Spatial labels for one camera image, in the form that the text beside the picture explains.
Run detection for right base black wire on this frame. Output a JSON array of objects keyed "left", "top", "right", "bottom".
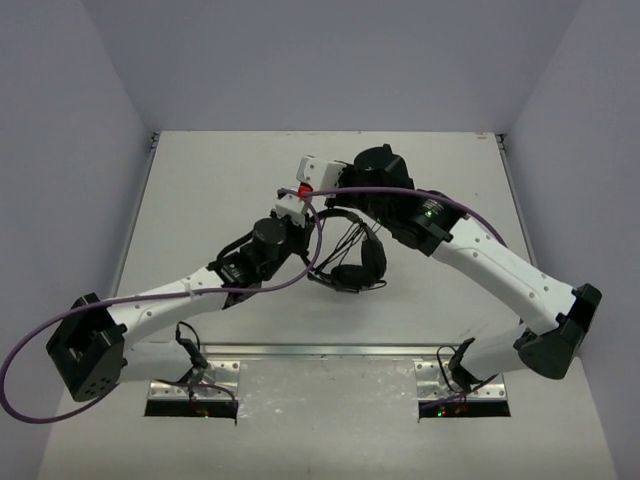
[{"left": 433, "top": 342, "right": 459, "bottom": 386}]

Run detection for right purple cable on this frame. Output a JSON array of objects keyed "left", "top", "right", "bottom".
[{"left": 309, "top": 187, "right": 509, "bottom": 406}]

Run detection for base black wire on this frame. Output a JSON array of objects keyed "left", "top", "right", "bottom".
[
  {"left": 174, "top": 322, "right": 206, "bottom": 371},
  {"left": 433, "top": 342, "right": 459, "bottom": 386}
]

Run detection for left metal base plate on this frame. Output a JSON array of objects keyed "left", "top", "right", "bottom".
[{"left": 147, "top": 359, "right": 241, "bottom": 403}]

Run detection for left base black wire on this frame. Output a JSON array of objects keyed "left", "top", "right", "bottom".
[{"left": 174, "top": 322, "right": 206, "bottom": 371}]

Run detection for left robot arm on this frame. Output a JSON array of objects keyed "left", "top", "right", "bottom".
[{"left": 46, "top": 216, "right": 316, "bottom": 402}]

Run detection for black headphones with cable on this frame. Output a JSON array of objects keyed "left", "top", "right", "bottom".
[{"left": 307, "top": 208, "right": 387, "bottom": 293}]

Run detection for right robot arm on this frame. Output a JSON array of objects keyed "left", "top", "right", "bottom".
[{"left": 327, "top": 144, "right": 602, "bottom": 392}]

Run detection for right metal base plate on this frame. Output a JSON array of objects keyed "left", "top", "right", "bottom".
[{"left": 414, "top": 358, "right": 507, "bottom": 402}]

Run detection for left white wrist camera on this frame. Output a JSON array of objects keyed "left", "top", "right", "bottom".
[{"left": 274, "top": 193, "right": 308, "bottom": 227}]

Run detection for metal base plate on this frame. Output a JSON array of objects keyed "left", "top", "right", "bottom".
[
  {"left": 414, "top": 358, "right": 507, "bottom": 402},
  {"left": 147, "top": 359, "right": 241, "bottom": 403}
]

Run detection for aluminium table front rail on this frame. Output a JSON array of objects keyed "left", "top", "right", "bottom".
[{"left": 124, "top": 341, "right": 526, "bottom": 359}]

